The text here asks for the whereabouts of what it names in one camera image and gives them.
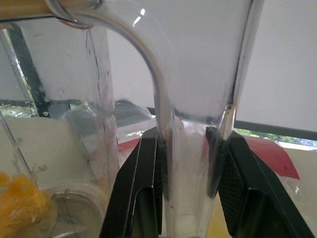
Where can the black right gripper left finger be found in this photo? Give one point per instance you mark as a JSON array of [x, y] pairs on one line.
[[138, 178]]

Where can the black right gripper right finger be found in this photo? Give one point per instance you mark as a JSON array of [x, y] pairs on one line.
[[255, 193]]

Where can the clear plastic blender jar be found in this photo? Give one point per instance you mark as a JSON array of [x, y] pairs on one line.
[[99, 74]]

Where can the orange fruit pieces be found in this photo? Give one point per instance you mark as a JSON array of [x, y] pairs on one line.
[[22, 196]]

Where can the red packaged item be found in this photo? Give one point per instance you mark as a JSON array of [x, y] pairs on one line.
[[272, 158]]

